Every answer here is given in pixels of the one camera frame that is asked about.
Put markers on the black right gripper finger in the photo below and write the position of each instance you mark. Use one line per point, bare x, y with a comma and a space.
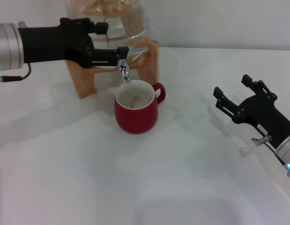
259, 87
226, 105

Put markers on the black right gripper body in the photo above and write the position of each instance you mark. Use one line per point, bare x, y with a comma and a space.
262, 114

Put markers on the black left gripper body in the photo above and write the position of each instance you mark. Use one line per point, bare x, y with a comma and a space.
53, 44

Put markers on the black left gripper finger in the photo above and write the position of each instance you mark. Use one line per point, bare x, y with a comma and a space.
100, 28
105, 56

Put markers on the red ceramic cup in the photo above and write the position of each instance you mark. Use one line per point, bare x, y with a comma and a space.
135, 117

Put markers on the chrome faucet spout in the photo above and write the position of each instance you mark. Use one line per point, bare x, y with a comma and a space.
123, 71

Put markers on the glass water dispenser jar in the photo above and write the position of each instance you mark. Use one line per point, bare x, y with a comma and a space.
126, 23

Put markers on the wooden dispenser stand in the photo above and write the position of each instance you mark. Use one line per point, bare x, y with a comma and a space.
150, 65

